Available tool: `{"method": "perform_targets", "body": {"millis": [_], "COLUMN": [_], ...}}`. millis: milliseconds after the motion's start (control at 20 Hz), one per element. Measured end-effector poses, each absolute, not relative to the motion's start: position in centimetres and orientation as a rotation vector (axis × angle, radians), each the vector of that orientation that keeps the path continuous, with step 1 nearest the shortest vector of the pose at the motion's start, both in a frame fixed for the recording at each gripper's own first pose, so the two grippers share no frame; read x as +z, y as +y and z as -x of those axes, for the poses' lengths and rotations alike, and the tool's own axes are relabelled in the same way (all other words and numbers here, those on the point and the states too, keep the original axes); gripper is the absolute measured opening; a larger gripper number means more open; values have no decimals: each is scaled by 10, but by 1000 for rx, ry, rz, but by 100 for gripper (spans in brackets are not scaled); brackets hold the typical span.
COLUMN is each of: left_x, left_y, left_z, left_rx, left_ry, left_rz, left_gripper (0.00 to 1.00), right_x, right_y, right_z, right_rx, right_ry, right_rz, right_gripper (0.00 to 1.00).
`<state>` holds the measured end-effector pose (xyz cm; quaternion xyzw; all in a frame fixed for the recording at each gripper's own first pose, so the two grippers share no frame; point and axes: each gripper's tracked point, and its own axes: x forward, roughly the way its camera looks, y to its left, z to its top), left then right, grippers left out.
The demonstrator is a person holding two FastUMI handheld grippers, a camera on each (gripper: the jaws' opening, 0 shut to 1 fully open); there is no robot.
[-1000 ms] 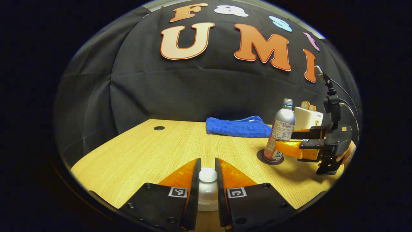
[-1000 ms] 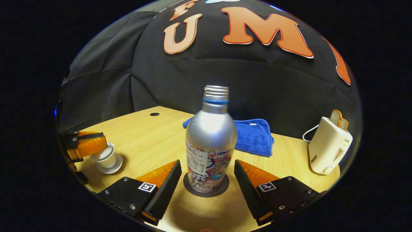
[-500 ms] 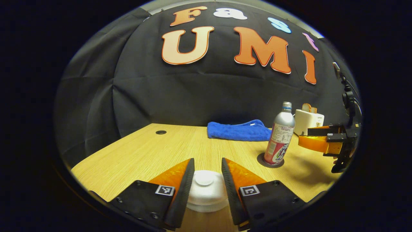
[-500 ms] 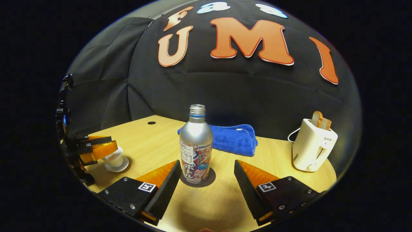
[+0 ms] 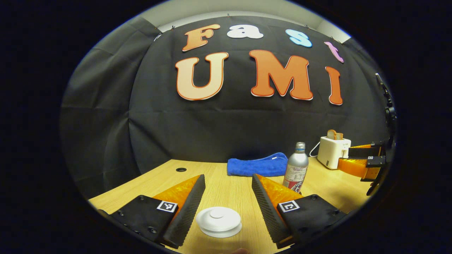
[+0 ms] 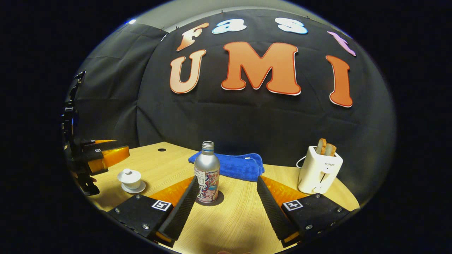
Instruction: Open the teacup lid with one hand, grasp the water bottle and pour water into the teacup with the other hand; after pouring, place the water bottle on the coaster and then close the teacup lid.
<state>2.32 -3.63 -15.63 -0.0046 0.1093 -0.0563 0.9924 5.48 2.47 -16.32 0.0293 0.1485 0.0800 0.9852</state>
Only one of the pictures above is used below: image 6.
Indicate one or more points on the blue towel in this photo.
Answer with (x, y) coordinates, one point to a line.
(236, 165)

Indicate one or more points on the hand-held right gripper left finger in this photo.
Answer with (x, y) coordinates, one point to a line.
(182, 211)

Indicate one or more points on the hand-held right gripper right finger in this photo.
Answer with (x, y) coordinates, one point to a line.
(273, 211)

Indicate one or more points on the silver water bottle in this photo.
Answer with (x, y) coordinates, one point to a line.
(206, 169)

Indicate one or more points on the white saucer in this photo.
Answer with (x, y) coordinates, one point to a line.
(139, 189)

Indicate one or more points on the dark brown round coaster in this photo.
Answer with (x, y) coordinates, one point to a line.
(219, 199)

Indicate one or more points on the white toaster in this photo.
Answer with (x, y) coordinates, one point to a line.
(317, 173)

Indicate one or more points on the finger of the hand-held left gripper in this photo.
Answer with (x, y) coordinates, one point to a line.
(113, 156)
(102, 144)

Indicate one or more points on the ceiling light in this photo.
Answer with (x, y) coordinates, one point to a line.
(131, 21)

